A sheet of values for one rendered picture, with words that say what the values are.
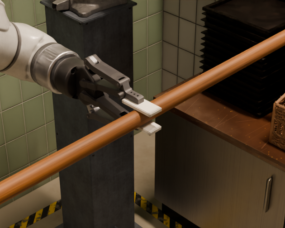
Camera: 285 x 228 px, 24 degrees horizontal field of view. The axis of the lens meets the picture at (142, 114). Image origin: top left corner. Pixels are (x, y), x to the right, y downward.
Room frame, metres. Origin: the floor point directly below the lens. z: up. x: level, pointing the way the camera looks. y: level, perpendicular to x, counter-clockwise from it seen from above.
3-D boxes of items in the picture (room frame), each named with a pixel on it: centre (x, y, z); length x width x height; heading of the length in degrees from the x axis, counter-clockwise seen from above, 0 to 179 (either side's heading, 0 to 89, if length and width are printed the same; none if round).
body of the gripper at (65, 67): (1.09, 0.11, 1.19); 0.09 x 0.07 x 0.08; 45
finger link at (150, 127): (0.98, 0.00, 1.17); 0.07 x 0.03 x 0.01; 45
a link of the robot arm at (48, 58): (1.14, 0.16, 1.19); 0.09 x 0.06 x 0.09; 135
